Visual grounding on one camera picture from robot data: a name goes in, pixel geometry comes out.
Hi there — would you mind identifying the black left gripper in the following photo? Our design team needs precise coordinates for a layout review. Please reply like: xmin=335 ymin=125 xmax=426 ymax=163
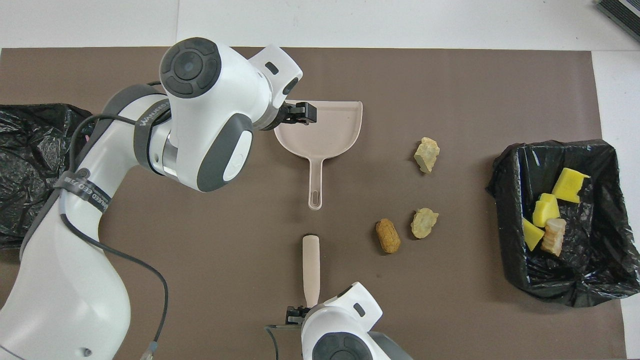
xmin=274 ymin=101 xmax=318 ymax=132

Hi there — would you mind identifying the beige plastic dustpan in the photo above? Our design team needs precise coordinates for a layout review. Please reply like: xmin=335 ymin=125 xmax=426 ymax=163
xmin=273 ymin=100 xmax=364 ymax=211

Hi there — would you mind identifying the pale yellow chunk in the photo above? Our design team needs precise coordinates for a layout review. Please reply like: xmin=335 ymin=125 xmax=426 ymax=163
xmin=413 ymin=136 xmax=441 ymax=174
xmin=411 ymin=207 xmax=440 ymax=240

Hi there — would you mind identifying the yellow green sponge piece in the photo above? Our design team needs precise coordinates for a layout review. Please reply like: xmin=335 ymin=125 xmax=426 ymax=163
xmin=522 ymin=217 xmax=546 ymax=252

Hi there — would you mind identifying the black bag bin pink tear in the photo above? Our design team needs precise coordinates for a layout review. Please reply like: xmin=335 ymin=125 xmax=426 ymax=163
xmin=0 ymin=103 xmax=97 ymax=249

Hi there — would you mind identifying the black bag lined bin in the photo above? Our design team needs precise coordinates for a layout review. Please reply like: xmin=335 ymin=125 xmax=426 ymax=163
xmin=485 ymin=138 xmax=640 ymax=308

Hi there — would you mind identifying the brown table mat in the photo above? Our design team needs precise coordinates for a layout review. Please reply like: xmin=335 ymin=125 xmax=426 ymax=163
xmin=0 ymin=46 xmax=627 ymax=360

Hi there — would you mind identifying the dark ribbed device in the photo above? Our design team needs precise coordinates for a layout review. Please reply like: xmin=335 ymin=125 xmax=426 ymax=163
xmin=596 ymin=0 xmax=640 ymax=42

